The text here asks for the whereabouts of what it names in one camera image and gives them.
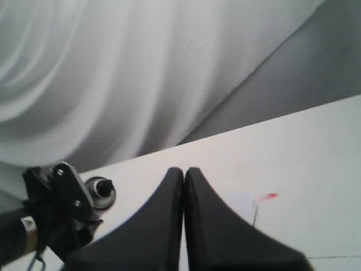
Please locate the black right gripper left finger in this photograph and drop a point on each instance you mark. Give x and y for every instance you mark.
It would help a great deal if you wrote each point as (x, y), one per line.
(149, 240)

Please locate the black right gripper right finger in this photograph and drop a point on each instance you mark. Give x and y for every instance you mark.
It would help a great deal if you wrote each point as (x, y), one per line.
(219, 239)

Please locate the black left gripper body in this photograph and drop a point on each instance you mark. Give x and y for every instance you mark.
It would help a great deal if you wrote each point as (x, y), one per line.
(65, 235)

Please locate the white spray paint can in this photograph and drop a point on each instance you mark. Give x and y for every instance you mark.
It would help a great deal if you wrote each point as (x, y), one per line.
(102, 191)

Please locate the white paper stack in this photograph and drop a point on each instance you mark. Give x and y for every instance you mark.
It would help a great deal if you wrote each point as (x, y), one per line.
(245, 206)

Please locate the grey backdrop cloth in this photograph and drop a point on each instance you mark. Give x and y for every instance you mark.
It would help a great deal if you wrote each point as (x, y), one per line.
(98, 82)

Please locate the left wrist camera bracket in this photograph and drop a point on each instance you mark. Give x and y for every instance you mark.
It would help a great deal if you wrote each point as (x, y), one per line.
(61, 187)

